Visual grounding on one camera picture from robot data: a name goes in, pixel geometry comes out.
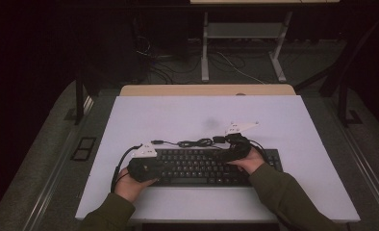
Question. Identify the black metal stand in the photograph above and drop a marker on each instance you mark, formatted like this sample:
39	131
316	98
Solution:
79	102
344	106

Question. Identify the white board mat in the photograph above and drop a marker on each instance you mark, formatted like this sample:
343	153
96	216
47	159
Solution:
210	109

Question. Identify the white metal desk frame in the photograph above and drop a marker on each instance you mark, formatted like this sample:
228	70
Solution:
243	30

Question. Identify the black computer keyboard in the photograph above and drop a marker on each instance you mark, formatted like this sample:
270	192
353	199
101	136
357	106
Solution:
203	168

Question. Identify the person's right hand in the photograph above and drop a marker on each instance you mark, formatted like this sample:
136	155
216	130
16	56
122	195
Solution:
251	162

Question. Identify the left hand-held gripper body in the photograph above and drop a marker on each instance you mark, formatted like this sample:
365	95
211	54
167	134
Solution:
144	168

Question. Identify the person's left hand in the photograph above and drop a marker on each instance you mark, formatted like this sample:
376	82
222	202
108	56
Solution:
131	189

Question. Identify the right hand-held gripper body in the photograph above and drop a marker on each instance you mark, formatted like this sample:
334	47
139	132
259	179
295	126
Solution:
239	146

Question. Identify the wooden table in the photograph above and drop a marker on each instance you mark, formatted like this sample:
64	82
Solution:
207	89

